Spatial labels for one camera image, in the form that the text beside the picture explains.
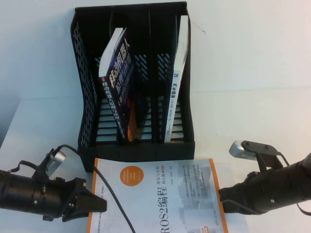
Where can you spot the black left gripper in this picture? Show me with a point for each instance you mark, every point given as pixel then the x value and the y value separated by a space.
pixel 58 196

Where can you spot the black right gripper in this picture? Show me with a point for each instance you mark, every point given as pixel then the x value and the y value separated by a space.
pixel 264 194

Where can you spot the white orange ROS2 book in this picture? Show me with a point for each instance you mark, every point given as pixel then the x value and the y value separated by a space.
pixel 155 194

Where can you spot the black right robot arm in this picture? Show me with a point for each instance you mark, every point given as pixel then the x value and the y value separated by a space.
pixel 296 179

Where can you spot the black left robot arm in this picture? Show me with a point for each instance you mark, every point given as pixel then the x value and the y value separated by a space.
pixel 19 191

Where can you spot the black plastic book stand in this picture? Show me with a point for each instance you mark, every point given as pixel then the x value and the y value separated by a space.
pixel 136 150

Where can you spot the dark blue mobile robot book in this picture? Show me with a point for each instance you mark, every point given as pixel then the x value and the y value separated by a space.
pixel 119 72

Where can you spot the white automobile suspension book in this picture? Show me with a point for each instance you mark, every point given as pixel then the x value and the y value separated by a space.
pixel 179 60

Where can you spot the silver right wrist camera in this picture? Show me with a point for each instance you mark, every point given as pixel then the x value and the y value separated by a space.
pixel 240 149

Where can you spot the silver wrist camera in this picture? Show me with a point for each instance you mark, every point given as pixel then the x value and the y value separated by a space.
pixel 59 160
pixel 240 149

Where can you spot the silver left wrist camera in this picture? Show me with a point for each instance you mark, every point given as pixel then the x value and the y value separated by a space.
pixel 59 160

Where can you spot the black left camera bracket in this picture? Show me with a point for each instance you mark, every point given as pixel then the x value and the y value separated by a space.
pixel 45 167

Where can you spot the black camera bracket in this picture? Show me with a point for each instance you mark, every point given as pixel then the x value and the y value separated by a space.
pixel 267 150
pixel 45 167

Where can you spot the black right camera bracket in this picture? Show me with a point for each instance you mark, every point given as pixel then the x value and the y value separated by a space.
pixel 267 150

